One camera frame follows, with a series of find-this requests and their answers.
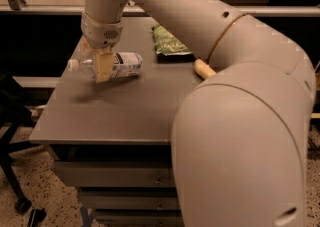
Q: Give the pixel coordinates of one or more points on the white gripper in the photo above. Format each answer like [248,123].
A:
[100,33]

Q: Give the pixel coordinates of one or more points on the clear plastic water bottle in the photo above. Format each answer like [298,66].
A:
[126,64]

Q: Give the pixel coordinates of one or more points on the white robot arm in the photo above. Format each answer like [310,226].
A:
[239,139]

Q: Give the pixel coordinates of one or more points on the green chip bag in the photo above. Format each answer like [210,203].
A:
[167,44]

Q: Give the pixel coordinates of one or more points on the grey drawer cabinet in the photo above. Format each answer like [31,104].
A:
[124,120]

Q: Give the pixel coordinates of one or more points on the black office chair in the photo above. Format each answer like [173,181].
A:
[13,110]

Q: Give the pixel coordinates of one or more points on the yellow sponge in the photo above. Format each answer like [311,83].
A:
[203,70]

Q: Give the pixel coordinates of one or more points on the top grey drawer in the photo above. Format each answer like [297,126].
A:
[115,174]

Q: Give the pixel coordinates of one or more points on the grey drawer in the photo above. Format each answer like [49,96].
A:
[118,218]
[115,174]
[130,199]

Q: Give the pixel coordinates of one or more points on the middle grey drawer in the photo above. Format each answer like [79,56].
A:
[130,199]

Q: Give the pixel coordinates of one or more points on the bottom grey drawer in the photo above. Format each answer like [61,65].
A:
[118,218]

